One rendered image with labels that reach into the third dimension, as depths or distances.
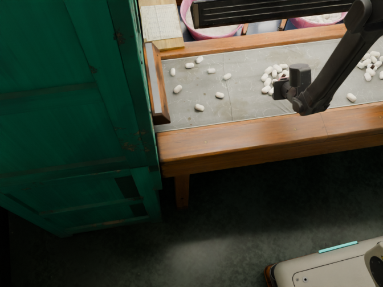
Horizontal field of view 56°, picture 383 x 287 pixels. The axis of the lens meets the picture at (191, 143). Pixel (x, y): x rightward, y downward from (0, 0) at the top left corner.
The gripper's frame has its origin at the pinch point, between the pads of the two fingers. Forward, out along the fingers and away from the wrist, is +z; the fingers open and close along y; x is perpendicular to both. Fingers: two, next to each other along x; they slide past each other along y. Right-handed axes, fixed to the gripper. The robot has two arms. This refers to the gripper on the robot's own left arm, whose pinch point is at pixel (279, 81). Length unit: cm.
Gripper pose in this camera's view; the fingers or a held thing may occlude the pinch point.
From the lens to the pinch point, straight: 132.8
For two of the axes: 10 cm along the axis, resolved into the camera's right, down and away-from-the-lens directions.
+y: -9.9, 1.4, -0.8
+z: -1.3, -4.2, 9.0
